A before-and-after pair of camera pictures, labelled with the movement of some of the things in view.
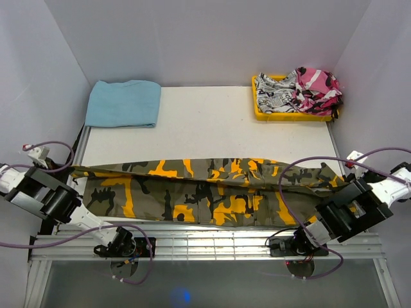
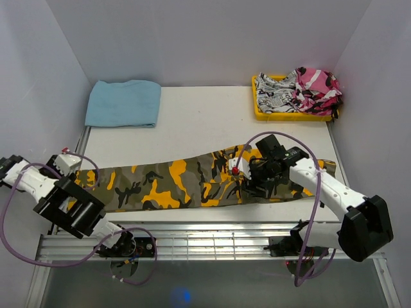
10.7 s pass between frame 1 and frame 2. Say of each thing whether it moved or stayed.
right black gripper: moved
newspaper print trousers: stayed
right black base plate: stayed
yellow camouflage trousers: moved
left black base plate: stayed
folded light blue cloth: stayed
